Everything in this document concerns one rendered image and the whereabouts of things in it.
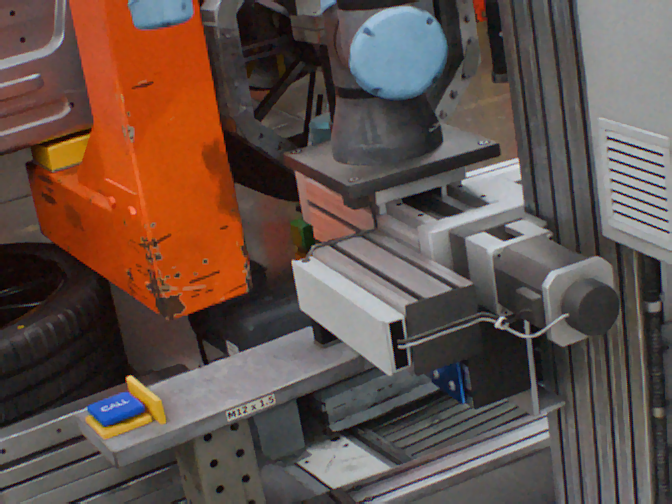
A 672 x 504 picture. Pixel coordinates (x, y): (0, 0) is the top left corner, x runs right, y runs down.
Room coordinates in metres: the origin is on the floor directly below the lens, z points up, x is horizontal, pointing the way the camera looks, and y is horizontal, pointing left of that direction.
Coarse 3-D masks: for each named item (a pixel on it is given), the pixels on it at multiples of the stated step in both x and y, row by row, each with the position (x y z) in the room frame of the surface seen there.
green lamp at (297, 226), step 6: (294, 222) 1.95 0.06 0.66; (300, 222) 1.94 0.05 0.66; (306, 222) 1.94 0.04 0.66; (294, 228) 1.94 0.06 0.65; (300, 228) 1.93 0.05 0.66; (306, 228) 1.93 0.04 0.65; (312, 228) 1.93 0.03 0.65; (294, 234) 1.95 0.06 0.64; (300, 234) 1.93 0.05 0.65; (306, 234) 1.93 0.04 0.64; (312, 234) 1.93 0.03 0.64; (294, 240) 1.95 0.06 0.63; (300, 240) 1.93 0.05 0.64; (306, 240) 1.93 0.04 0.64; (312, 240) 1.93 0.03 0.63; (300, 246) 1.93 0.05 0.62; (306, 246) 1.93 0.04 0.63
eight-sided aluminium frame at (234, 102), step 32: (224, 0) 2.27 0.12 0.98; (448, 0) 2.53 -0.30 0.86; (224, 32) 2.27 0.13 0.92; (448, 32) 2.53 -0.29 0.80; (224, 64) 2.26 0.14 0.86; (448, 64) 2.52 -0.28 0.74; (224, 96) 2.30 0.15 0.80; (448, 96) 2.47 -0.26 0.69; (224, 128) 2.30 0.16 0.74; (256, 128) 2.27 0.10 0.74
